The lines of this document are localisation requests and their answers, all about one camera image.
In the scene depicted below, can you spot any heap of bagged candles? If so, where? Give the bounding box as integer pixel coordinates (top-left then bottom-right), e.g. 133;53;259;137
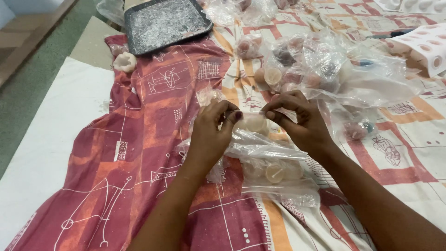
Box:
234;28;424;109

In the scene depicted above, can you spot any black handled tool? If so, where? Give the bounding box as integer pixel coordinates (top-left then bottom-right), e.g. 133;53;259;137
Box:
366;29;415;40

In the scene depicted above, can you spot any heap of clear bags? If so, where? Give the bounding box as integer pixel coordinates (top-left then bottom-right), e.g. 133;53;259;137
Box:
199;0;300;26

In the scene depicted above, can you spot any person's left hand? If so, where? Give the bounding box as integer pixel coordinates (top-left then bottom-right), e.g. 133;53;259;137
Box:
188;100;243;168

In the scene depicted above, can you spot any red orange patterned cloth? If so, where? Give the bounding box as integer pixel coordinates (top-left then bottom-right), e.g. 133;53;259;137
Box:
5;0;446;251

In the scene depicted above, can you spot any small bag of pink candles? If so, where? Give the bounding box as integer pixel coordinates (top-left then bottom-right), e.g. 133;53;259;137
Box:
333;108;380;142

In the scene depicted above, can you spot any small clear bagged candle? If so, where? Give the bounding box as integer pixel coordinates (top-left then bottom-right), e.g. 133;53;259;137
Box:
196;86;227;107

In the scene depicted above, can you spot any white silicone candle mould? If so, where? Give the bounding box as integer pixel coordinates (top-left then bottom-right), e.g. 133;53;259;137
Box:
387;23;446;78

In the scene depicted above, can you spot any clear bag of cream candles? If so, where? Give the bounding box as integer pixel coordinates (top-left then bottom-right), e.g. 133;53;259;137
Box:
240;153;321;209

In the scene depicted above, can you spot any small bagged pink candle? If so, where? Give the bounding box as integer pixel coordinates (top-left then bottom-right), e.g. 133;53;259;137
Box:
110;43;129;58

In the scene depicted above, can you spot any white silicone mould sheet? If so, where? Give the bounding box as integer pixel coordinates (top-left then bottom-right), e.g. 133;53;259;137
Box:
373;0;446;15

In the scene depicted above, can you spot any person's right hand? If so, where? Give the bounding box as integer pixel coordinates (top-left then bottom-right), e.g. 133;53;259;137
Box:
262;90;334;154

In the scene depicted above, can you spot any dark grey metal tray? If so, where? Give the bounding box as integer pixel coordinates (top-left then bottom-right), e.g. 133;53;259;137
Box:
124;0;214;56

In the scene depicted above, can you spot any white flower shaped candle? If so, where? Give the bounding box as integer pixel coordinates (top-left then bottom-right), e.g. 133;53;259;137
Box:
112;52;137;73

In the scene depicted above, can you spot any clear plastic bag with candles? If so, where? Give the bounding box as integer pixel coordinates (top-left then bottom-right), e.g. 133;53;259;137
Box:
176;111;309;185

